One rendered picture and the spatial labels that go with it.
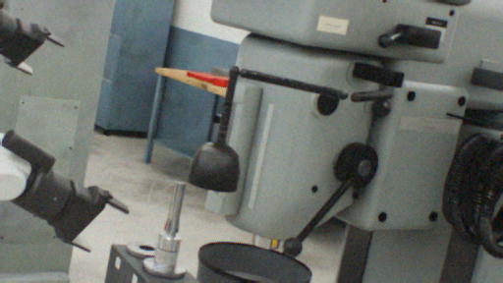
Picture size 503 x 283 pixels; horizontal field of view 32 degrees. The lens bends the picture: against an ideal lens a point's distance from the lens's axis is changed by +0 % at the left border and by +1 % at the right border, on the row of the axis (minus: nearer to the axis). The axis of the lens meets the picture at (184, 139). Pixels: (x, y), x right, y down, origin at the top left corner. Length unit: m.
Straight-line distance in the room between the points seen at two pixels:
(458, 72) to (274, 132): 0.36
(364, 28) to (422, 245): 0.55
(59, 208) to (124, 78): 7.21
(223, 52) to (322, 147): 7.01
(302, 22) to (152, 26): 7.56
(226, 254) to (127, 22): 5.15
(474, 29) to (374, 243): 0.50
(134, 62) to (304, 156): 7.45
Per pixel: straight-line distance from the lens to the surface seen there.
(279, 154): 1.33
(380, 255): 1.80
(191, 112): 8.68
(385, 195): 1.46
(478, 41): 1.56
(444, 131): 1.53
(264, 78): 1.19
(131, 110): 8.85
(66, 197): 1.55
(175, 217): 1.74
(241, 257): 3.79
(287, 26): 1.28
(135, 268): 1.78
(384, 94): 1.28
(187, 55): 8.81
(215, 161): 1.19
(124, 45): 8.66
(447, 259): 1.69
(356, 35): 1.32
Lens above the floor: 1.69
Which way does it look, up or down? 10 degrees down
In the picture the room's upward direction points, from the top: 11 degrees clockwise
